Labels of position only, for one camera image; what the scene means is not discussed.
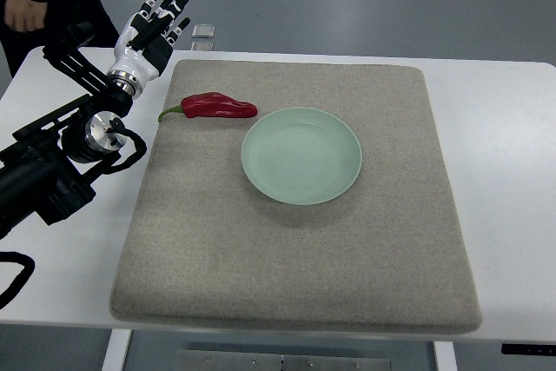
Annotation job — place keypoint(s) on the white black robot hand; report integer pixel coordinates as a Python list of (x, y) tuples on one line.
[(143, 49)]

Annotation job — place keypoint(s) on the person's bare hand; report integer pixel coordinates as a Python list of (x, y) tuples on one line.
[(25, 15)]

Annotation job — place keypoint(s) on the red chili pepper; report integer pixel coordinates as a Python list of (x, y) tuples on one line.
[(211, 104)]

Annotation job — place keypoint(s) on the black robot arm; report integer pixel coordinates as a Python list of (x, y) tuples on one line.
[(51, 166)]

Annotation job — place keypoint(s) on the pale green plate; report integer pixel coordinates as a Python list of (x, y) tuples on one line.
[(301, 156)]

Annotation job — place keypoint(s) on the clear floor socket cover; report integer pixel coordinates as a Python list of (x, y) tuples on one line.
[(203, 31)]

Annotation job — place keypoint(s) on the white table leg left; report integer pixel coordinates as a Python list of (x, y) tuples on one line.
[(117, 350)]

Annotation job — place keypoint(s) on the white table leg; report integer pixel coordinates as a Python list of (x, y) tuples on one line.
[(444, 355), (117, 350)]

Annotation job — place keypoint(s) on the beige felt mat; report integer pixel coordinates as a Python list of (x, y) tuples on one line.
[(206, 248)]

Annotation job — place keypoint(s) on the white table leg right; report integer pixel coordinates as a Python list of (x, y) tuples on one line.
[(444, 355)]

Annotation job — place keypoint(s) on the black table control panel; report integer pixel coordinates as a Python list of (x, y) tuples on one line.
[(528, 349)]

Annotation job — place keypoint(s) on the metal table base plate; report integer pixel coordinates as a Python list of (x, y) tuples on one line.
[(198, 360)]

